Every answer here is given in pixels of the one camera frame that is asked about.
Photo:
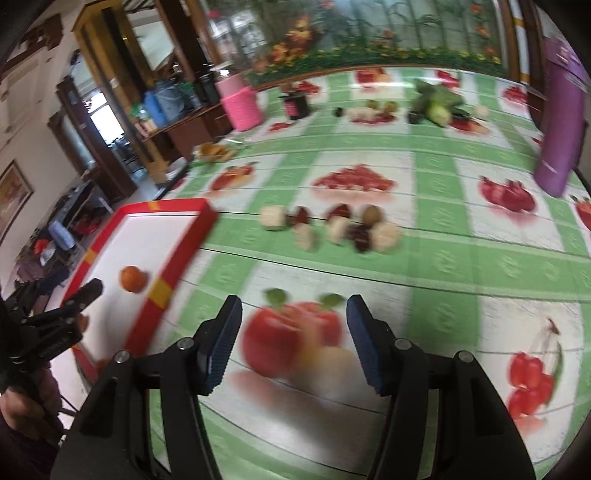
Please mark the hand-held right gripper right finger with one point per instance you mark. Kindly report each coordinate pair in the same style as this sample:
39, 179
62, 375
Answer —
364, 341

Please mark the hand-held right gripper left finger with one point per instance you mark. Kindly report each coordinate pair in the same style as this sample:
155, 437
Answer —
224, 341

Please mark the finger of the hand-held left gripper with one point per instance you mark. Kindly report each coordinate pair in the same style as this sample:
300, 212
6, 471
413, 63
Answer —
85, 293
55, 341

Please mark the red-rimmed white tray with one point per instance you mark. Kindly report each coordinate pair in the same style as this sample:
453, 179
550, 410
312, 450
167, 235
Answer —
138, 240

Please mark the round beige lump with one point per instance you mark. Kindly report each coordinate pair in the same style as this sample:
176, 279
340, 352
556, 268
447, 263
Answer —
385, 236

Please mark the person's left hand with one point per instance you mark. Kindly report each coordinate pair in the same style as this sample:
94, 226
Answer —
27, 410

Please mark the dark dining table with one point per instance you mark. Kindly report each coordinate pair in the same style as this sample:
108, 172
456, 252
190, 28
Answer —
78, 203

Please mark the green checkered printed tablecloth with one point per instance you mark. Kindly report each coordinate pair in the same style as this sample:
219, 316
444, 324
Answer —
438, 286

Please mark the wooden cabinet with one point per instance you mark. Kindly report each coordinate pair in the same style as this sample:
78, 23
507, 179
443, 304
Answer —
184, 134

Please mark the blue thermos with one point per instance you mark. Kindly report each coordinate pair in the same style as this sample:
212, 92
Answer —
154, 108

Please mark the grey-blue thermos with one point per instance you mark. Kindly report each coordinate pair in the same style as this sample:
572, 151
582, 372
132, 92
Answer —
173, 99

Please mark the dark round item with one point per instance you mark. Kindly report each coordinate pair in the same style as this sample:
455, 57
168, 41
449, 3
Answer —
413, 116

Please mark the small brown longan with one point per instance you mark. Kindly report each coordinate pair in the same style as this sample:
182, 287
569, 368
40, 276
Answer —
372, 104
390, 107

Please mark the black kettle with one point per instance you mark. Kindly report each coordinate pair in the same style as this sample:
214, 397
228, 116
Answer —
207, 90

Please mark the pink knitted-sleeve bottle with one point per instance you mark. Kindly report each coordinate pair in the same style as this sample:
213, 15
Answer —
240, 104

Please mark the dark jar with pink label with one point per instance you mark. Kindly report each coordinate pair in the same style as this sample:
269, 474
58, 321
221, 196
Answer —
295, 105

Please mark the purple bottle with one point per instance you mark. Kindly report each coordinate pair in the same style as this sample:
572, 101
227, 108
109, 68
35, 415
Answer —
561, 115

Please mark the framed wall painting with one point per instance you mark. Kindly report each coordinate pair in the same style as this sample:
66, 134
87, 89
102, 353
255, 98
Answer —
14, 194

